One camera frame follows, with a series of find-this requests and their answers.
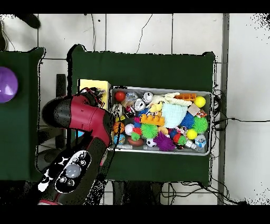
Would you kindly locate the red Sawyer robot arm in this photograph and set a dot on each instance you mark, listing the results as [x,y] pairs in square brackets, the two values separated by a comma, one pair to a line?
[88,118]

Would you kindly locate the wooden box with three holes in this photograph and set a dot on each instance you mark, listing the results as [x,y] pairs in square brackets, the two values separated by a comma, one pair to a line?
[101,84]

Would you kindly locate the small baseball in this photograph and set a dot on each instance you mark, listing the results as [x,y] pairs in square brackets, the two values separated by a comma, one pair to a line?
[129,129]

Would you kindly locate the orange toy building brick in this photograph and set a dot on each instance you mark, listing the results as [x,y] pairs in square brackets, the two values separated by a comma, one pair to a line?
[152,120]

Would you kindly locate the yellow plush duck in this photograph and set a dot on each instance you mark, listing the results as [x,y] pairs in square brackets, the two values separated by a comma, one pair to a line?
[156,107]

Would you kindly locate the red-orange ball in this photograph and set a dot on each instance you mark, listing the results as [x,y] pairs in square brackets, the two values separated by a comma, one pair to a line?
[120,96]

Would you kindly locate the small basketball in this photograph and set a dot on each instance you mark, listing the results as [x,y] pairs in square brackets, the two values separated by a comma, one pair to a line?
[118,127]

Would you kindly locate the bright green spiky ball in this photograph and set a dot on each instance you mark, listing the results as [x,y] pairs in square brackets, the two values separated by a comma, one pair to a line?
[149,131]

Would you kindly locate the mint green cloth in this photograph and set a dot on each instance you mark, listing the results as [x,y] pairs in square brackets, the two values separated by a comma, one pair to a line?
[174,115]

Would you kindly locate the purple spiky toy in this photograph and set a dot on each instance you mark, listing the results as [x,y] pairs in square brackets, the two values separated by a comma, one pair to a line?
[164,142]

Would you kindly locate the dark green table cloth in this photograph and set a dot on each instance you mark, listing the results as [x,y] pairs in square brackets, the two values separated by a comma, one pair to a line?
[147,69]

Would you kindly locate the blue spiky ball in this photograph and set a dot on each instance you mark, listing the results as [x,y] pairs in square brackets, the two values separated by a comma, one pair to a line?
[187,120]

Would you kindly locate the dark grey rounded base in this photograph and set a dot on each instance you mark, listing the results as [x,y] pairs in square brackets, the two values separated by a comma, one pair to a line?
[47,155]

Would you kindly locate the green cloth side table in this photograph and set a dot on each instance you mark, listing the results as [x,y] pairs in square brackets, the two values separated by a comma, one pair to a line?
[21,137]

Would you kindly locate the purple plastic bowl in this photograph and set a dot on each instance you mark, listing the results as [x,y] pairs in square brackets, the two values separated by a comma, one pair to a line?
[8,84]

